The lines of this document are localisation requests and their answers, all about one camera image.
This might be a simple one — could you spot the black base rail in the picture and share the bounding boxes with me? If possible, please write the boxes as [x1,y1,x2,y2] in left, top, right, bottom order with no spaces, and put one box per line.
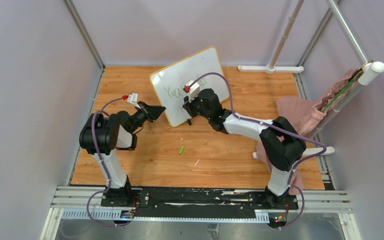
[101,186,298,220]

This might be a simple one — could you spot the yellow framed whiteboard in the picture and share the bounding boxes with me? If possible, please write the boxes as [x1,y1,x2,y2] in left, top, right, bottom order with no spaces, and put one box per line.
[149,46,224,128]

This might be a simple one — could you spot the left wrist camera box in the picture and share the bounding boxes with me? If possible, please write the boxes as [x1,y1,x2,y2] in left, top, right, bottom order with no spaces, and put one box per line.
[127,92,142,109]

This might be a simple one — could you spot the white clothes rack base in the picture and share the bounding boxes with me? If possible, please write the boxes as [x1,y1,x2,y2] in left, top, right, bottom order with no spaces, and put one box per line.
[237,65,304,74]

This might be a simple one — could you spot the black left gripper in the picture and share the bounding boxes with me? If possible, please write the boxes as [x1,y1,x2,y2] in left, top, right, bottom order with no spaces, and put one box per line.
[129,102,166,134]

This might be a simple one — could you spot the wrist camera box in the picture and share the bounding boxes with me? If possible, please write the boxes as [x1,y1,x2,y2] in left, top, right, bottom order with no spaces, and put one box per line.
[183,79,200,102]
[127,92,142,109]

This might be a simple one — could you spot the pink cloth shorts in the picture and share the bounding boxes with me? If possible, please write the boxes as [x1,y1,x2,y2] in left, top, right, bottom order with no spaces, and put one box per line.
[255,67,362,196]

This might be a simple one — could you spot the silver clothes rack pole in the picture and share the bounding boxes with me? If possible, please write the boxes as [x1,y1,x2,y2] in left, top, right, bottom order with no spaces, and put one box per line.
[268,0,304,66]

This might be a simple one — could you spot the green clothes hanger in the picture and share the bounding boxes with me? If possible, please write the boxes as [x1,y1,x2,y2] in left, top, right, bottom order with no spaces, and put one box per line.
[318,67,363,114]

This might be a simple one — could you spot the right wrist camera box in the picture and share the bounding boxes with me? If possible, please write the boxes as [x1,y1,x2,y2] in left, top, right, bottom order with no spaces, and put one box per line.
[183,79,200,102]

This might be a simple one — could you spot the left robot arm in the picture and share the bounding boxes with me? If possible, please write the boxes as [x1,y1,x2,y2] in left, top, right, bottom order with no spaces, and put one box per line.
[79,101,166,207]

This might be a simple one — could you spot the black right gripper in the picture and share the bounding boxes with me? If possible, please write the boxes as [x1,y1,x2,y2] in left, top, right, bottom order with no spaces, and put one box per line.
[183,91,212,120]

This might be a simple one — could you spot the white rack side foot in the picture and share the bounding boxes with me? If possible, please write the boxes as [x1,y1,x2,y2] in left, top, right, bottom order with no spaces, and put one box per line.
[252,146,336,161]

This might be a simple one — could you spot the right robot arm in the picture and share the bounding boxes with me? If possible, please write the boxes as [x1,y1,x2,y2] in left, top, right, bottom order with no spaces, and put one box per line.
[182,86,307,209]

